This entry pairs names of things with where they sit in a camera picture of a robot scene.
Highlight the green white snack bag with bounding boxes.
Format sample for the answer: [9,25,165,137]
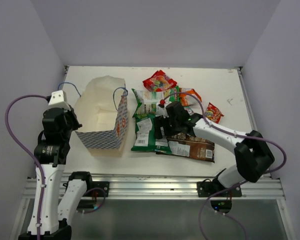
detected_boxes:
[131,88,164,118]

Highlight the teal Fox's candy bag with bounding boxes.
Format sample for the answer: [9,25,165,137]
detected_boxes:
[183,106,195,116]

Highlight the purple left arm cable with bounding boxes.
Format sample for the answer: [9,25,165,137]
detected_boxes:
[4,94,52,236]

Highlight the brown Kettle chips bag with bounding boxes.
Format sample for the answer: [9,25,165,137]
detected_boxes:
[167,133,215,163]

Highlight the small red snack packet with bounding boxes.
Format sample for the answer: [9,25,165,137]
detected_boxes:
[204,102,224,124]

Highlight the orange snack bag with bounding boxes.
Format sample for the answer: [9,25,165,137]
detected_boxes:
[164,86,203,108]

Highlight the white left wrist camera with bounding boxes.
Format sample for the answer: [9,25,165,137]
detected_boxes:
[48,90,70,111]

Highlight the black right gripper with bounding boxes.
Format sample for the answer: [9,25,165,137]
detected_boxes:
[154,114,181,139]

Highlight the aluminium rail frame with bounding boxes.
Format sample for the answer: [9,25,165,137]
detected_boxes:
[8,65,296,240]

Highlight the red fruit candy bag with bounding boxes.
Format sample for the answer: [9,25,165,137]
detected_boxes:
[142,70,178,92]

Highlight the green chips bag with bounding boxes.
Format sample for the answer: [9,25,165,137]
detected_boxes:
[131,114,172,155]

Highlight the blue checkered paper bag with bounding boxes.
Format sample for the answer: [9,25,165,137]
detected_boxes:
[74,75,129,157]

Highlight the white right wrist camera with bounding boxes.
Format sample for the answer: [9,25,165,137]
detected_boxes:
[157,99,172,109]

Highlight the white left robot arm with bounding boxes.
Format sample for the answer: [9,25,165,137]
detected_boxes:
[18,106,94,240]

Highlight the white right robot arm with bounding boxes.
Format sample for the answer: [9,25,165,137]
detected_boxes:
[154,100,275,197]

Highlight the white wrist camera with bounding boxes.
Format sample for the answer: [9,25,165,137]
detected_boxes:
[157,99,172,109]
[48,90,70,111]

